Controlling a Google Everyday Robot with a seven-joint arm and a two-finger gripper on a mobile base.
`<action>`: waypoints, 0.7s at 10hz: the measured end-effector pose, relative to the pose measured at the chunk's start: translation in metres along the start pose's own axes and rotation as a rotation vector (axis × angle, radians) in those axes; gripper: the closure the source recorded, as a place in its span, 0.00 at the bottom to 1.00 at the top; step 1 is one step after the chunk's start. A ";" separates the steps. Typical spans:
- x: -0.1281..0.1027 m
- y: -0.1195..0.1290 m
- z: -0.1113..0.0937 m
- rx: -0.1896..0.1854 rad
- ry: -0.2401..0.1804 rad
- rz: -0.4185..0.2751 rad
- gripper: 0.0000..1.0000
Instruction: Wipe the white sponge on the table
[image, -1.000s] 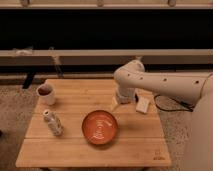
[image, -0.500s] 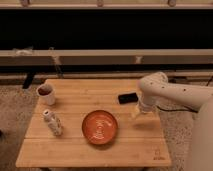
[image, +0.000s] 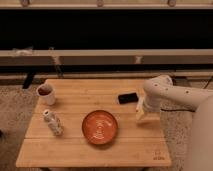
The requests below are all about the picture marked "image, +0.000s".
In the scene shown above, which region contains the black floor cable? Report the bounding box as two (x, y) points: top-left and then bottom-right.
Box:
(159, 75), (213, 113)

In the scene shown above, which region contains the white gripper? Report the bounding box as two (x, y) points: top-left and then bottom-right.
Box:
(143, 96), (160, 112)

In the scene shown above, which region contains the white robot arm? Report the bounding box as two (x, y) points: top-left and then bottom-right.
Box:
(143, 75), (213, 171)

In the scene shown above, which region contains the white patterned bottle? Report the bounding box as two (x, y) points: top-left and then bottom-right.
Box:
(43, 109), (63, 136)

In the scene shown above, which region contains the orange bowl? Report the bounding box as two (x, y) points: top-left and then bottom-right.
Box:
(82, 110), (118, 145)

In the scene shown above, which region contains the black phone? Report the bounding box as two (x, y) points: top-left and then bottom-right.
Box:
(118, 93), (138, 104)

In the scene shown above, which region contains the wooden bench rail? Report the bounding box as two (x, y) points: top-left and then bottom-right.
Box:
(0, 49), (213, 65)

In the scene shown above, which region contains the white cup with dark contents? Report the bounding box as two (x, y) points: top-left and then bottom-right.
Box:
(36, 84), (56, 105)

